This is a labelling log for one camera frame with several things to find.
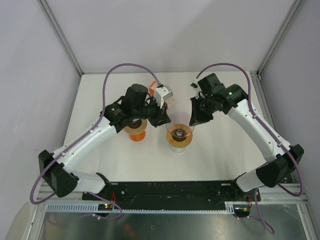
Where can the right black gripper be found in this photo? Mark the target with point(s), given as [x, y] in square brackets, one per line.
[196, 117]

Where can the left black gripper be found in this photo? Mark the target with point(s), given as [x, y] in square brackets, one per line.
[161, 116]

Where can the clear glass carafe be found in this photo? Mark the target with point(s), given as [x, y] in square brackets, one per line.
[177, 150]

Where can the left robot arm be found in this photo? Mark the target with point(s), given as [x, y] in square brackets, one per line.
[58, 168]

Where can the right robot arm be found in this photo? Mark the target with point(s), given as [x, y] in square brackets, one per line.
[281, 157]

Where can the orange coffee filter box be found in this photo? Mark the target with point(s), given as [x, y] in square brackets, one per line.
[151, 88]

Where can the orange glass carafe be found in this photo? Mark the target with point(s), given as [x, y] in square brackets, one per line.
[137, 137]

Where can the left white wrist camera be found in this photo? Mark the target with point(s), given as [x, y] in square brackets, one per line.
[161, 94]

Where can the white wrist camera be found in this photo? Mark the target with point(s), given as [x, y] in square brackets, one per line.
[194, 84]
[161, 94]

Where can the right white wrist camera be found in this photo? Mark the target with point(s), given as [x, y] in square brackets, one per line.
[194, 84]

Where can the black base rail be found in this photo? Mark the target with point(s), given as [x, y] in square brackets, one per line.
[176, 194]

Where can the white cable duct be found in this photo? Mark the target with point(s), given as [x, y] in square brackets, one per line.
[99, 207]

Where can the aluminium frame post right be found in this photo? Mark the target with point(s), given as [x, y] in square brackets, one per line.
[280, 34]

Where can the aluminium frame post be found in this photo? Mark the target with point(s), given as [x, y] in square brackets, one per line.
[48, 13]
[280, 34]

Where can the aluminium frame post left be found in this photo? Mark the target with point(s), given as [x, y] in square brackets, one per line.
[48, 13]

